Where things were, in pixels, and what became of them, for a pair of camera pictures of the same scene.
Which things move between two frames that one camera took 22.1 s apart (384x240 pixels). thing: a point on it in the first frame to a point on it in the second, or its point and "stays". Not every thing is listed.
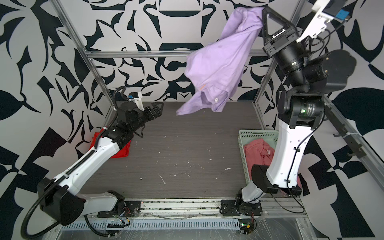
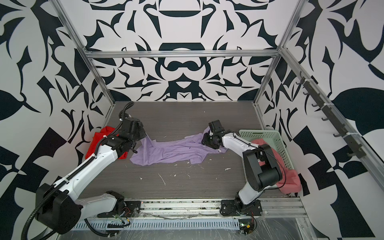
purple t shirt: x=215 y=70 to x=190 y=149
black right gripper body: x=293 y=39 to x=209 y=140
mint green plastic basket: x=270 y=137 stays
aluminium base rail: x=213 y=209 stays
